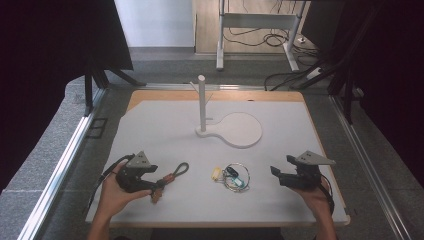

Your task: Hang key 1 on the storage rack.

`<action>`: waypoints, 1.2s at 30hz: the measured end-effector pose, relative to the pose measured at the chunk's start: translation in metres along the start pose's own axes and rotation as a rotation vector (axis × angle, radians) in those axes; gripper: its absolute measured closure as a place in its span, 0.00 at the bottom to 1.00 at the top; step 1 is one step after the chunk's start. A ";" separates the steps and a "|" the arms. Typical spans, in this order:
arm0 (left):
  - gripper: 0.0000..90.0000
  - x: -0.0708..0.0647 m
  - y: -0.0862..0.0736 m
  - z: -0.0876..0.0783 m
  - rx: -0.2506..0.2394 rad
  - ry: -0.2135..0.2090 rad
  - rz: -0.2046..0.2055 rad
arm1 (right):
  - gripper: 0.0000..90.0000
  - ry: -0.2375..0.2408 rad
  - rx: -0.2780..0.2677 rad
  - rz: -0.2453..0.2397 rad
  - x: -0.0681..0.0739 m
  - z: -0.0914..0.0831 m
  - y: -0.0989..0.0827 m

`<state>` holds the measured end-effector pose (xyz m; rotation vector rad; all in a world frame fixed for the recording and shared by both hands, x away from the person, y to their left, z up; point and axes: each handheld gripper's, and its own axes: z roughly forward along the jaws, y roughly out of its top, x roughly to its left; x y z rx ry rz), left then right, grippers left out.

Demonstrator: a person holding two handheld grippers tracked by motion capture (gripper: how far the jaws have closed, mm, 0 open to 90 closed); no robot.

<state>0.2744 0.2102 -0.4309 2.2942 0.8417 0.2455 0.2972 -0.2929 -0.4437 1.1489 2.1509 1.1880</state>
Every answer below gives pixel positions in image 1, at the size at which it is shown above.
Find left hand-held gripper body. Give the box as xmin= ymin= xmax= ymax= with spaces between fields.
xmin=115 ymin=150 xmax=154 ymax=194

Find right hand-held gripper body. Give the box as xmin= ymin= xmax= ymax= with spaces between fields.
xmin=277 ymin=150 xmax=337 ymax=191

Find brown strap keychain grey loop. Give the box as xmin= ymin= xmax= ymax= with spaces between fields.
xmin=150 ymin=161 xmax=190 ymax=205

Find person's right hand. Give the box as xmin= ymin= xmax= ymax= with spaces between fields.
xmin=289 ymin=177 xmax=332 ymax=218

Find person's left hand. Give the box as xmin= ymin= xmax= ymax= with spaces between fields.
xmin=98 ymin=159 xmax=153 ymax=219

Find white table mat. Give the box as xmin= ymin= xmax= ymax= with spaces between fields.
xmin=85 ymin=99 xmax=348 ymax=225

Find white key stand round base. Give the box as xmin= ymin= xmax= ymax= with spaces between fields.
xmin=189 ymin=74 xmax=264 ymax=150

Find yellow key tag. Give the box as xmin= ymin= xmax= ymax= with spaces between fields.
xmin=211 ymin=166 xmax=223 ymax=183

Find black stand legs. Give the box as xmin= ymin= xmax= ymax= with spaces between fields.
xmin=83 ymin=63 xmax=148 ymax=117
xmin=292 ymin=49 xmax=356 ymax=125

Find white power strip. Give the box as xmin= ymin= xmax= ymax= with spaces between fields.
xmin=305 ymin=67 xmax=323 ymax=80

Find black curtain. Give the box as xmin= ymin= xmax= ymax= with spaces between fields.
xmin=0 ymin=0 xmax=135 ymax=194
xmin=300 ymin=0 xmax=424 ymax=188

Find left hand-held gripper black cable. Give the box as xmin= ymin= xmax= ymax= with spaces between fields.
xmin=82 ymin=153 xmax=136 ymax=215

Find hand-held gripper black cable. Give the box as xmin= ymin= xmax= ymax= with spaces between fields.
xmin=317 ymin=174 xmax=336 ymax=215
xmin=82 ymin=153 xmax=136 ymax=215

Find thin wire key ring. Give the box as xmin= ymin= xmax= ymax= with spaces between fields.
xmin=222 ymin=162 xmax=251 ymax=194

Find right hand-held gripper black cable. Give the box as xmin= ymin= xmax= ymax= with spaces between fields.
xmin=317 ymin=174 xmax=336 ymax=215

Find aluminium floor rail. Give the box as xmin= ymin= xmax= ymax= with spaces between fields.
xmin=16 ymin=87 xmax=108 ymax=240
xmin=328 ymin=94 xmax=414 ymax=240

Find black floor cables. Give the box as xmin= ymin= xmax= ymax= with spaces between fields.
xmin=222 ymin=0 xmax=334 ymax=92

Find white metal desk frame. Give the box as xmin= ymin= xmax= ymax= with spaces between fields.
xmin=215 ymin=0 xmax=308 ymax=73

